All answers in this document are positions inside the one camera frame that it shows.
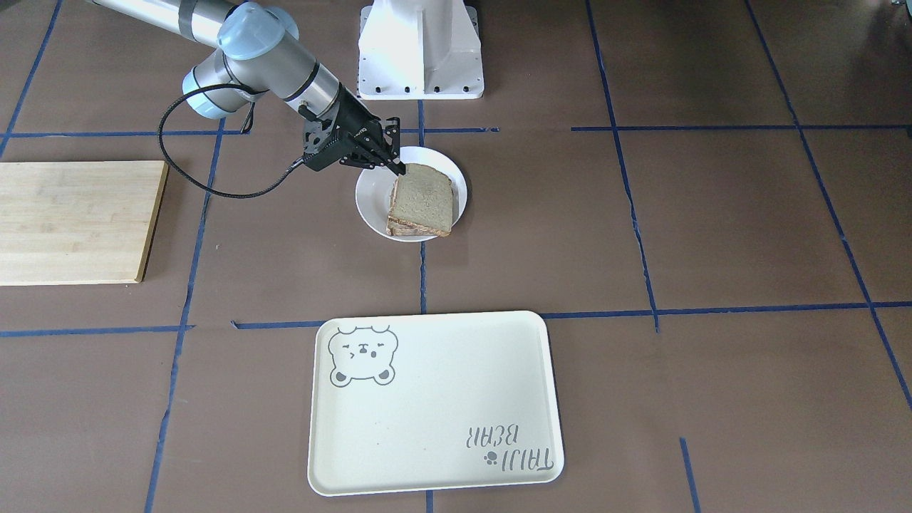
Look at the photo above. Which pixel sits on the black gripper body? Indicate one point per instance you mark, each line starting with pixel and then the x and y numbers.
pixel 354 122

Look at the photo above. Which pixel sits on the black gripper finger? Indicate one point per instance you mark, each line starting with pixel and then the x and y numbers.
pixel 366 158

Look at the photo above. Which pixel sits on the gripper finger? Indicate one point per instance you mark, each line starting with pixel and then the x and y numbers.
pixel 390 140

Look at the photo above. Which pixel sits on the white round plate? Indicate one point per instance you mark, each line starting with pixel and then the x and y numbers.
pixel 373 190

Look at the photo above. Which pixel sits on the plain bread slice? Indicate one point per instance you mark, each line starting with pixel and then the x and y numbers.
pixel 424 198

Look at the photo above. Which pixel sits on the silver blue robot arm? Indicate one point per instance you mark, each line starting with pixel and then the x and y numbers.
pixel 257 51

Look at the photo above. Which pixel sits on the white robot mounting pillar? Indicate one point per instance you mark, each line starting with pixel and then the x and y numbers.
pixel 420 50

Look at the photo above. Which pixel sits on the cream bear serving tray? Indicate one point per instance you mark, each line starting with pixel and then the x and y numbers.
pixel 455 400

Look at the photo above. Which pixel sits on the wooden cutting board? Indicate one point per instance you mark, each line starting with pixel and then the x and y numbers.
pixel 68 223

